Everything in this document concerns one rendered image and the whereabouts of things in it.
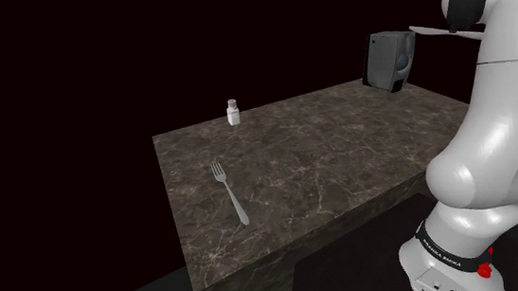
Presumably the white salt shaker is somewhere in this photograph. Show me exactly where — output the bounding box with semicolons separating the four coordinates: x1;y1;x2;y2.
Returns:
225;98;242;127

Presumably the grey metal fork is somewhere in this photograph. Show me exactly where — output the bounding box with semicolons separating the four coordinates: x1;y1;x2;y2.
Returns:
209;158;251;229

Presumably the grey coffee machine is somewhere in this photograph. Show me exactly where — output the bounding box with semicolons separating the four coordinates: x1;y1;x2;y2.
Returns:
358;28;421;97

